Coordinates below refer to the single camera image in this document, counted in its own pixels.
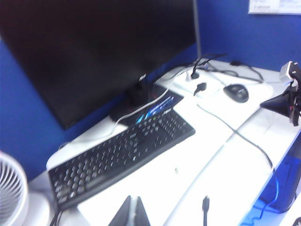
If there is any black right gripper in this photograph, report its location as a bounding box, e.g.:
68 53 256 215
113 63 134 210
260 68 301 128

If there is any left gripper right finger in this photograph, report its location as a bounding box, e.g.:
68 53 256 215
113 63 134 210
135 196 151 226

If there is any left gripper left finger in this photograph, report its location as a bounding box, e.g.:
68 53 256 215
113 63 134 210
110 195 132 226

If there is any black computer mouse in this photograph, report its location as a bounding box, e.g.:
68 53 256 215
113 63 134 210
222 84 250 104

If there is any black full-size keyboard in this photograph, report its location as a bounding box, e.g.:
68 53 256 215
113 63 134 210
47 108 196 210

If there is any white power strip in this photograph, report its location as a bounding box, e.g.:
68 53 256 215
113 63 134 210
182 69 226 97

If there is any white desk fan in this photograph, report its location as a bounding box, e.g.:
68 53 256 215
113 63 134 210
0 152 52 226

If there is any black mat with blue print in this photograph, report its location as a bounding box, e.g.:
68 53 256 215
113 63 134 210
135 93 185 124

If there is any black monitor stand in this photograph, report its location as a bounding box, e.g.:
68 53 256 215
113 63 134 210
109 82 170 127

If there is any black ASUS computer monitor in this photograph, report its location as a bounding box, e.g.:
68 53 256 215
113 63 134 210
0 0 198 130

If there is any thin black cable with plug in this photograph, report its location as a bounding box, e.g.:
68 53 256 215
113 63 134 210
229 60 263 82

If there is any thin blue cable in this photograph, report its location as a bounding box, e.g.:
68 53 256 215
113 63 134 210
243 170 282 226

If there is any black plug with black cable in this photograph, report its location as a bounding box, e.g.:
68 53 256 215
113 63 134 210
190 53 228 80

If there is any white printed wall poster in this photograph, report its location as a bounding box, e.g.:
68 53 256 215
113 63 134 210
248 0 301 15

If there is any white cable with white plug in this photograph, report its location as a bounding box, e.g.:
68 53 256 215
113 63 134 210
115 77 189 125

